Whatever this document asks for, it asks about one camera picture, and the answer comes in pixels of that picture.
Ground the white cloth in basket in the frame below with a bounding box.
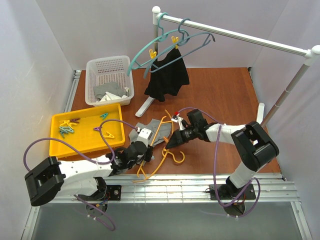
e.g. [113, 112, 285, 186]
[95, 87, 131, 102]

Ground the teal clothespin left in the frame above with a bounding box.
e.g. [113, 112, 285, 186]
[59, 120, 77, 138]

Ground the white clothes rack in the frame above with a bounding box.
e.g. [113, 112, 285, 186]
[134, 5, 320, 165]

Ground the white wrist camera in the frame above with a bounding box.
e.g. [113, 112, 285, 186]
[171, 111, 188, 131]
[136, 128, 153, 147]

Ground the yellow tray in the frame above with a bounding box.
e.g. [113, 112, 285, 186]
[49, 103, 125, 158]

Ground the white laundry basket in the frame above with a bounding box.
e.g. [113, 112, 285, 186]
[85, 55, 134, 107]

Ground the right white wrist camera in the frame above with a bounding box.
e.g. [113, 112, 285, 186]
[171, 111, 188, 131]

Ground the grey-blue hanger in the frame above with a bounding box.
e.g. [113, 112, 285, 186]
[143, 18, 216, 78]

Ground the black underwear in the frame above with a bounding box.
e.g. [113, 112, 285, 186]
[144, 58, 190, 102]

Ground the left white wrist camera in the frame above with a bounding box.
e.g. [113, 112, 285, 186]
[136, 128, 153, 147]

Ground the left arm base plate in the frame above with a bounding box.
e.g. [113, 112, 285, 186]
[78, 185, 122, 201]

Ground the grey underwear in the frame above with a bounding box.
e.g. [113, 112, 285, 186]
[128, 118, 172, 147]

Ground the aluminium rail frame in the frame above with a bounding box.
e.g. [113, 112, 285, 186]
[21, 69, 313, 240]

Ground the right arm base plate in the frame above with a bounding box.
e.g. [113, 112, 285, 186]
[206, 184, 258, 201]

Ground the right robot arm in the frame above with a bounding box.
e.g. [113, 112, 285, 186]
[165, 108, 280, 195]

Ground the teal clothespin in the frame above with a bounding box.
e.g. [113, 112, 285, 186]
[59, 120, 77, 138]
[100, 112, 109, 121]

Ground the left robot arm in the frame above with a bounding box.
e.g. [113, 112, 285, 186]
[24, 141, 153, 207]

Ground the yellow clothespin left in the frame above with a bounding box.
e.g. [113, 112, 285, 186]
[149, 49, 158, 59]

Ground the dark grey cloth in basket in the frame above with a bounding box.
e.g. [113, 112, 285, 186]
[93, 82, 125, 97]

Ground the teal hanger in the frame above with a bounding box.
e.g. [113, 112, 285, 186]
[127, 6, 190, 76]

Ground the yellow hanger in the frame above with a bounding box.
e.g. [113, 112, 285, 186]
[132, 109, 186, 183]

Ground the orange clothespin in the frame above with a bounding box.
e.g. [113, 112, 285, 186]
[163, 136, 169, 143]

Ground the yellow clothespin right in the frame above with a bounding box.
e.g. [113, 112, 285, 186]
[171, 36, 179, 50]

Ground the yellow clothespin in tray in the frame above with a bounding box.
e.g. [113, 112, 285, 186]
[103, 131, 115, 139]

